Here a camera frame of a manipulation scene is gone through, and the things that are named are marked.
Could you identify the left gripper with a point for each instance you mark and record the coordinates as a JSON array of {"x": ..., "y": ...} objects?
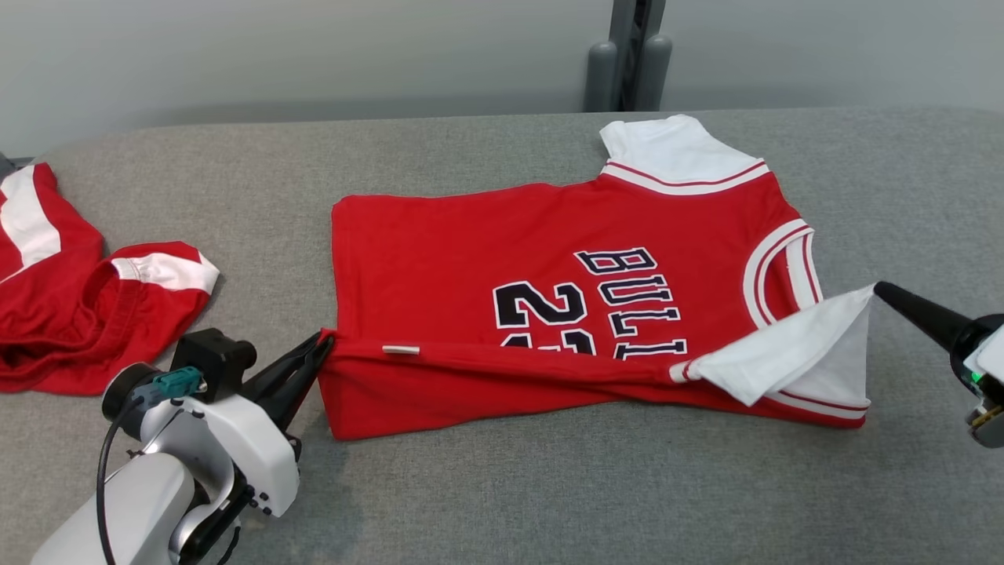
[{"x": 243, "y": 447}]

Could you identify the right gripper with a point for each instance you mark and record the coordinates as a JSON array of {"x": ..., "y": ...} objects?
[{"x": 984, "y": 353}]

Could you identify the red Bulls jersey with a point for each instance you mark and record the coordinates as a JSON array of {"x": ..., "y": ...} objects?
[{"x": 439, "y": 259}]

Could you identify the red shorts with white stripes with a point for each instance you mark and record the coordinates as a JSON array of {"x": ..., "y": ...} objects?
[{"x": 63, "y": 314}]

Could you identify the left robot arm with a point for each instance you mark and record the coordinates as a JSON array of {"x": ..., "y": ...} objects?
[{"x": 118, "y": 510}]

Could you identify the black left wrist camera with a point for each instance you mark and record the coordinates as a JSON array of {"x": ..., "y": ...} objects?
[{"x": 212, "y": 353}]

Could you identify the grey double-post stand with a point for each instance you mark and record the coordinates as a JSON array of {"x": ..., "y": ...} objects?
[{"x": 604, "y": 78}]

